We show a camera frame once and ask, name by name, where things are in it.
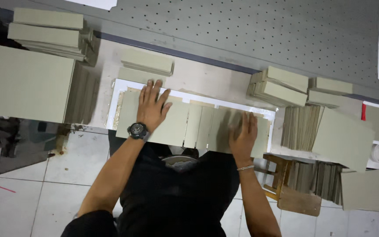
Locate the person's left hand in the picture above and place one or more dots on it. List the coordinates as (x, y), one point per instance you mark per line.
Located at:
(150, 110)

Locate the person's right hand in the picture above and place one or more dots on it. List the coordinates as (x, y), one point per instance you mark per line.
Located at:
(243, 141)

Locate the person's right fingers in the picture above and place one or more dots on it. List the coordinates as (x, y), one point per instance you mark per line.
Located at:
(245, 123)

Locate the medium grey cardboard panel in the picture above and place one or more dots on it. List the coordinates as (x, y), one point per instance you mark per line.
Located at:
(220, 131)

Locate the wide grey cardboard panel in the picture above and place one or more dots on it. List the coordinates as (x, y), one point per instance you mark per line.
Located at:
(173, 125)

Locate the narrow grey cardboard strip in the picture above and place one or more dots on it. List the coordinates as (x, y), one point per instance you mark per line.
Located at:
(205, 128)
(192, 126)

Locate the double stack of grey boards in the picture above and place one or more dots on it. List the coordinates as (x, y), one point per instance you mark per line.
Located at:
(281, 87)

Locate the upright row of grey boards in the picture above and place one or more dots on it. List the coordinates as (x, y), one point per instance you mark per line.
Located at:
(299, 128)

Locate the wooden stool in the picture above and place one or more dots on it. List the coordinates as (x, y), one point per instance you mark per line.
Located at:
(294, 197)

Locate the small stack of grey boards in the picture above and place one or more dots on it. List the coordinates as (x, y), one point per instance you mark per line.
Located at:
(329, 90)

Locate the row of boards under table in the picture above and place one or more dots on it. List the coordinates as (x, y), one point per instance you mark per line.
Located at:
(317, 179)

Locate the grey perforated metal panel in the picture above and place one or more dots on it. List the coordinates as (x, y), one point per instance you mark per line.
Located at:
(242, 29)

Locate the large loose grey board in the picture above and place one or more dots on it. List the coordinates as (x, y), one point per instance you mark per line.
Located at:
(344, 140)

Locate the person's black clothing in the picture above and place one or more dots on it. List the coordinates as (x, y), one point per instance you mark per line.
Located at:
(176, 197)

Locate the black wrist watch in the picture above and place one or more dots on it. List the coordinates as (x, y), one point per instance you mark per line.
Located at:
(138, 130)

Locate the thin stack of grey boards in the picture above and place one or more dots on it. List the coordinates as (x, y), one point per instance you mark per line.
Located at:
(146, 61)

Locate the red strip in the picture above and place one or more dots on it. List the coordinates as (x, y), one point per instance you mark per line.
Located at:
(363, 112)

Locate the single flat grey board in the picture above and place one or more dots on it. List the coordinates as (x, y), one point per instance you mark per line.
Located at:
(137, 75)

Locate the white paper sheet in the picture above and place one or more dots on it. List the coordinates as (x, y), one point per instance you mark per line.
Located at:
(123, 86)

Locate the square grey board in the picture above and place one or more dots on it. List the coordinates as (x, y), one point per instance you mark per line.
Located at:
(362, 191)

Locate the messy stack of grey boards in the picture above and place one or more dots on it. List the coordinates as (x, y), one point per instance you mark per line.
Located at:
(44, 33)

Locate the tall stack of large grey boards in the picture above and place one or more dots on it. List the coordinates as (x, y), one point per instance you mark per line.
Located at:
(21, 82)

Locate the dark sheet with debris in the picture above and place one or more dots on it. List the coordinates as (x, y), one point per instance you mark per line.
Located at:
(8, 138)

